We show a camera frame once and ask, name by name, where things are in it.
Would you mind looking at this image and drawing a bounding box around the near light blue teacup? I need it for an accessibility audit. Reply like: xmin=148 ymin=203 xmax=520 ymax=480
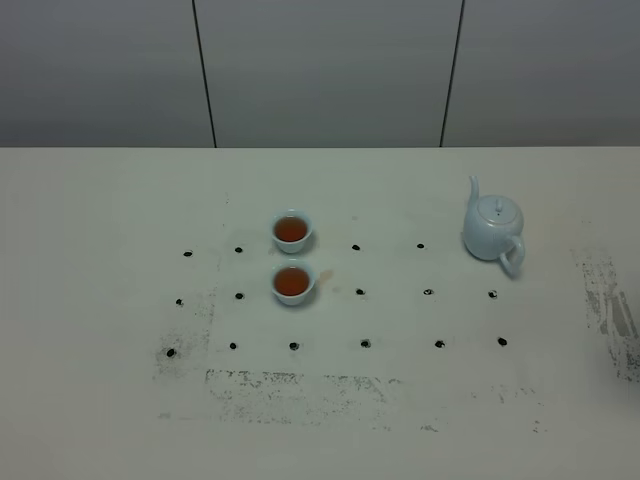
xmin=271 ymin=258 xmax=316 ymax=307

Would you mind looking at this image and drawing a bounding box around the light blue teacup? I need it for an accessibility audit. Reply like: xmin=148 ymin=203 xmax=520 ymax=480
xmin=271 ymin=258 xmax=316 ymax=307
xmin=271 ymin=209 xmax=313 ymax=254

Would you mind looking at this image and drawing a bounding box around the light blue porcelain teapot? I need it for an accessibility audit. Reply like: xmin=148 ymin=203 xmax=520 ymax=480
xmin=462 ymin=176 xmax=526 ymax=278

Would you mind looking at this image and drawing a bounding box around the far light blue teacup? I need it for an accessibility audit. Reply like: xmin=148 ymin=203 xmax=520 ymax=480
xmin=271 ymin=209 xmax=313 ymax=254

